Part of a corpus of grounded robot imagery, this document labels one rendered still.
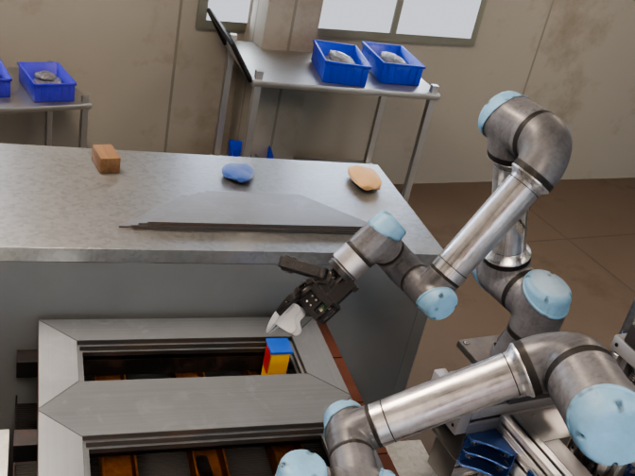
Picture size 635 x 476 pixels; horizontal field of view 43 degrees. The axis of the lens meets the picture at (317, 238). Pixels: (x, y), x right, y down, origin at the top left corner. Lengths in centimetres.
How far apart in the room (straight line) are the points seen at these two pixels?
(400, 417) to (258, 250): 93
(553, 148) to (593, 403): 61
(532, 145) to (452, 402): 58
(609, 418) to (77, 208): 152
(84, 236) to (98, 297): 17
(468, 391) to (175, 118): 342
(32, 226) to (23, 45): 217
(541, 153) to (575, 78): 425
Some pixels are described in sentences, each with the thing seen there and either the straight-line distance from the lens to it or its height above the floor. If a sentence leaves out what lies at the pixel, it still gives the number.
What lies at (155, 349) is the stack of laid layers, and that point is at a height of 83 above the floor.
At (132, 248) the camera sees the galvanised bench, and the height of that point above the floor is 105.
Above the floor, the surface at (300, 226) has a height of 107.
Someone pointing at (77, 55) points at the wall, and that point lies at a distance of 433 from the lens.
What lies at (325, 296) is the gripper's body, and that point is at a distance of 170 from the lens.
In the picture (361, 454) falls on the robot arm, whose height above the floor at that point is 125.
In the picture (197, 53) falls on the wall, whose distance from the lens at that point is 448.
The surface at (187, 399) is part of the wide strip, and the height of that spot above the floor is 85.
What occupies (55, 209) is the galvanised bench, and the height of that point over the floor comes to 105.
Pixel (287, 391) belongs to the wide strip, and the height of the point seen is 85.
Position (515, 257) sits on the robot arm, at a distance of 198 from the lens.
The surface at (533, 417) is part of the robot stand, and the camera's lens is 206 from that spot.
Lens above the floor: 215
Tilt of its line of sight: 28 degrees down
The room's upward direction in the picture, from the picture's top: 12 degrees clockwise
